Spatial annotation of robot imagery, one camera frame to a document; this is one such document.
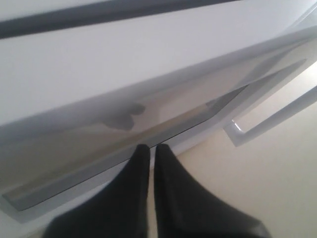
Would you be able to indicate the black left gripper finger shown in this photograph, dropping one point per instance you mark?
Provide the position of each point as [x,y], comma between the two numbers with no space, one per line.
[118,211]

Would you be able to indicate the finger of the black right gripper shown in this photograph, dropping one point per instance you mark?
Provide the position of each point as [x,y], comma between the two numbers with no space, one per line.
[185,209]

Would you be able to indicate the white microwave door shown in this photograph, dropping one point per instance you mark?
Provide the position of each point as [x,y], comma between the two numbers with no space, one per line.
[80,87]

